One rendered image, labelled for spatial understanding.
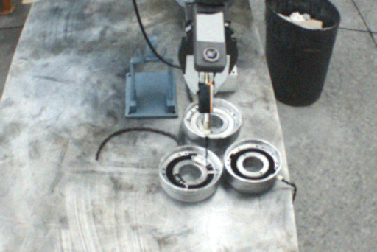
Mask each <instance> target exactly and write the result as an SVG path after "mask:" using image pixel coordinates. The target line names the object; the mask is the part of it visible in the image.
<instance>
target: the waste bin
mask: <svg viewBox="0 0 377 252"><path fill-rule="evenodd" d="M264 1H265V8H264V9H265V12H264V18H265V19H266V22H265V25H266V28H265V30H266V36H265V41H266V45H265V58H266V62H267V68H268V71H269V77H270V81H271V84H272V89H273V94H274V97H275V98H276V99H278V100H279V101H281V102H283V103H286V104H288V105H294V106H304V105H310V104H314V103H315V102H316V101H317V100H318V99H319V98H320V95H321V94H322V90H323V85H324V82H325V78H326V75H327V72H328V67H329V63H330V61H331V54H332V52H333V48H334V45H335V42H336V41H335V40H336V38H337V33H338V29H339V26H340V23H341V22H340V21H341V18H340V13H339V11H338V9H337V8H336V7H335V6H334V5H333V4H332V3H331V2H330V1H329V0H264ZM293 13H299V14H300V15H304V14H306V15H309V16H310V18H311V20H312V19H313V20H316V21H320V22H322V24H321V26H322V27H321V28H322V29H316V28H308V27H304V26H301V25H297V24H296V23H294V22H291V21H289V20H287V19H285V18H284V17H286V18H289V17H290V15H291V14H293ZM279 14H281V15H282V16H284V17H282V16H280V15H279Z"/></svg>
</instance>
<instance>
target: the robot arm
mask: <svg viewBox="0 0 377 252"><path fill-rule="evenodd" d="M234 1H235V0H177V3H179V5H180V6H181V7H184V21H183V26H184V32H185V34H186V36H185V37H180V40H181V42H180V43H179V45H178V49H177V53H178V60H179V63H180V67H181V69H182V71H183V74H184V77H185V79H186V82H187V83H188V86H189V88H190V89H191V90H192V91H193V93H194V94H198V92H199V83H198V82H199V81H200V74H199V72H201V73H213V76H214V80H213V82H212V84H213V85H214V95H215V94H216V93H217V91H218V90H219V89H220V88H221V87H222V86H223V85H224V84H225V82H226V80H227V79H228V77H229V75H230V74H231V73H232V70H233V68H234V66H235V65H236V62H237V60H238V56H239V50H238V48H237V46H236V44H237V38H236V37H231V35H233V34H234V30H233V28H232V27H231V19H230V14H229V11H228V9H230V8H231V6H232V5H233V4H234Z"/></svg>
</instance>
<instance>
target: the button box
mask: <svg viewBox="0 0 377 252"><path fill-rule="evenodd" d="M199 74H200V81H199V82H204V73H201V72H199ZM209 74H210V82H211V83H212V82H213V80H214V76H213V73H209ZM237 77H238V75H237V73H236V65H235V66H234V68H233V70H232V73H231V74H230V75H229V77H228V79H227V80H226V82H225V84H224V85H223V86H222V87H221V88H220V89H219V90H218V91H221V92H236V84H237Z"/></svg>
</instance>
